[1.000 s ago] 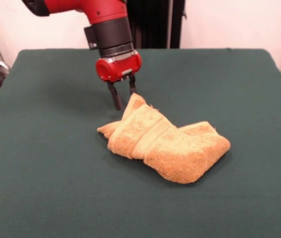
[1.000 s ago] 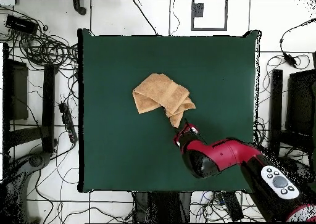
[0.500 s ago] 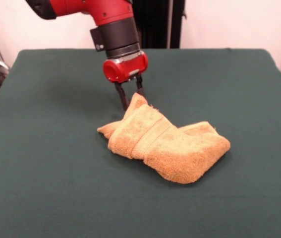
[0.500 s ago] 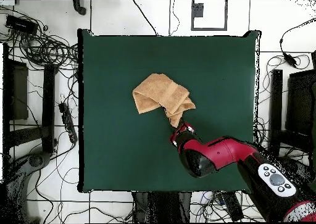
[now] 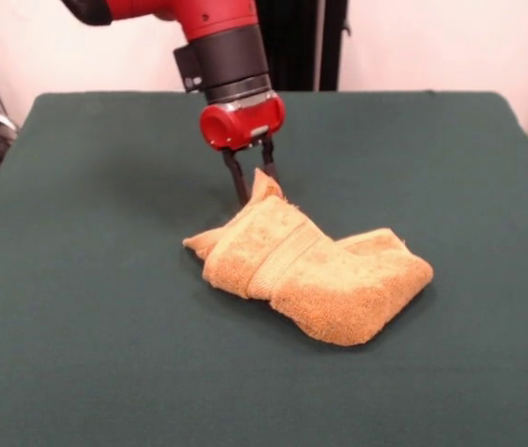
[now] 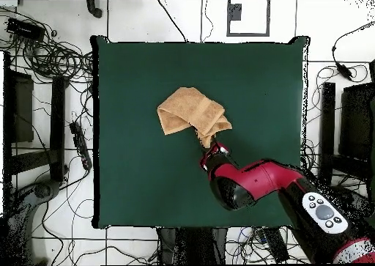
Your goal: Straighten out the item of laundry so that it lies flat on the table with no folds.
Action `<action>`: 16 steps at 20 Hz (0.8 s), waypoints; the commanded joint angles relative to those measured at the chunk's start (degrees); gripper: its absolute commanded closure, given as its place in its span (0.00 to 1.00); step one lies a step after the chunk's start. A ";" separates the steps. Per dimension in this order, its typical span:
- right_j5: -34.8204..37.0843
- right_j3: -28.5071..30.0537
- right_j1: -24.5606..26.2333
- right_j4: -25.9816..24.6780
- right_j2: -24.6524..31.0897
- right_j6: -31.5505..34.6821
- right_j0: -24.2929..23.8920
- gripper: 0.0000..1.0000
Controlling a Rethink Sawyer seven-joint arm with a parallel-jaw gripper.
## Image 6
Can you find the thin black cable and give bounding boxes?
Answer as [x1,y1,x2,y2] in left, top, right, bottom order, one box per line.
[200,0,215,43]

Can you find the gray tripod base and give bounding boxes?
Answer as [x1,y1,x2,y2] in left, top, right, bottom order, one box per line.
[5,180,62,265]
[333,185,371,210]

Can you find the black box device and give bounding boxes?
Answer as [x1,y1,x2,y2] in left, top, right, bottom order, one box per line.
[6,17,47,42]

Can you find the person's dark shoe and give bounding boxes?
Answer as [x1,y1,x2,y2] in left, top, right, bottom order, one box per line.
[86,0,103,19]

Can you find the black power strip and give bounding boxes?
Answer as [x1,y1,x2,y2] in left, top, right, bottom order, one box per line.
[69,121,93,171]
[261,227,290,263]

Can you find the black upright stand beam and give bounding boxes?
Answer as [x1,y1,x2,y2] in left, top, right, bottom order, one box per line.
[319,82,337,185]

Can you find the small gray square plate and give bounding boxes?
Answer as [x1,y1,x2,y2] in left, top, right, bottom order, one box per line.
[229,3,243,21]

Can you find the dark green table cloth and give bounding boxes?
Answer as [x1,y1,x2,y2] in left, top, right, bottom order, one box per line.
[92,34,310,230]

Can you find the long black cable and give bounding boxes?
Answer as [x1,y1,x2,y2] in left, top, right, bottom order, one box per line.
[157,0,188,43]

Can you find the tan terry towel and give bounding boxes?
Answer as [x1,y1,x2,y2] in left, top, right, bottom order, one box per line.
[157,86,233,149]

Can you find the tangled black cables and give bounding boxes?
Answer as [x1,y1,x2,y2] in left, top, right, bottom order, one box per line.
[0,7,94,85]

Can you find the black stand frame beam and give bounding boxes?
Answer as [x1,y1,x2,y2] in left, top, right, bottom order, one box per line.
[11,76,70,182]

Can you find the gray square floor frame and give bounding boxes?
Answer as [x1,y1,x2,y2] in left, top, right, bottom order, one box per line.
[226,0,271,37]

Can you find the black power adapter with cable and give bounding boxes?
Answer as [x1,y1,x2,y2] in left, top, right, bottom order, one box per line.
[331,21,375,81]

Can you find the dark flat panel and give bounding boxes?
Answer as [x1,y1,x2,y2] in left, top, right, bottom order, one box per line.
[338,82,375,162]
[3,51,35,144]

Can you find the black table base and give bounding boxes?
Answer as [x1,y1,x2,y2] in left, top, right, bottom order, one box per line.
[157,226,228,265]

